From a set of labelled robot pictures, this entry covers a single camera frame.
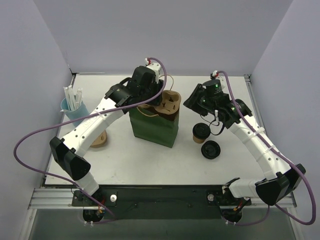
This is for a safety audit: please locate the single brown pulp cup carrier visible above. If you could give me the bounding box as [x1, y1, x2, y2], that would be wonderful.
[140, 90, 182, 121]

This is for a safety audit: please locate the brown paper coffee cup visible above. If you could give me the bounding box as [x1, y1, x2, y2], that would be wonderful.
[192, 122, 211, 144]

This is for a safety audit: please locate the green paper bag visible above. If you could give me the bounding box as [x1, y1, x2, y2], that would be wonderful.
[129, 105, 180, 148]

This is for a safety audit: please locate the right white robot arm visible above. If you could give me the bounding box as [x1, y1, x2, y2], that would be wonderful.
[183, 79, 302, 206]

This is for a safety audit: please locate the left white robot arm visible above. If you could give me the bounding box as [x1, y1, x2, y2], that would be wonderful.
[49, 63, 164, 206]

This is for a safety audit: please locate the stack of black lids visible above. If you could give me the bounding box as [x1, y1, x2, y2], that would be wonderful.
[201, 140, 221, 160]

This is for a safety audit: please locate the light blue straw holder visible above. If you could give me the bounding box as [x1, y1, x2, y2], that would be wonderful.
[60, 98, 90, 121]

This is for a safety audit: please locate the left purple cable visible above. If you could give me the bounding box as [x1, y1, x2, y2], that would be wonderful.
[13, 57, 168, 223]

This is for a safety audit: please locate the purple cable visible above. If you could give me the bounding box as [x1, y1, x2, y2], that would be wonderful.
[13, 57, 168, 223]
[216, 70, 316, 226]

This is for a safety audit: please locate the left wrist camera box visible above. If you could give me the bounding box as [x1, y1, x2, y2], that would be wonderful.
[144, 58, 162, 79]

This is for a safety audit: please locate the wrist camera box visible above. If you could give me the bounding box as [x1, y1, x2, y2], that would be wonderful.
[144, 58, 162, 79]
[210, 70, 225, 85]

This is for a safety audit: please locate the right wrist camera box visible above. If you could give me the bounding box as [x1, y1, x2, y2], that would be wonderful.
[210, 70, 225, 85]

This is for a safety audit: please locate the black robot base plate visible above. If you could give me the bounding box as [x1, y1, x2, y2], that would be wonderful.
[71, 185, 251, 223]

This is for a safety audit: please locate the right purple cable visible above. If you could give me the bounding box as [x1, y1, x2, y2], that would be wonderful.
[216, 70, 316, 226]

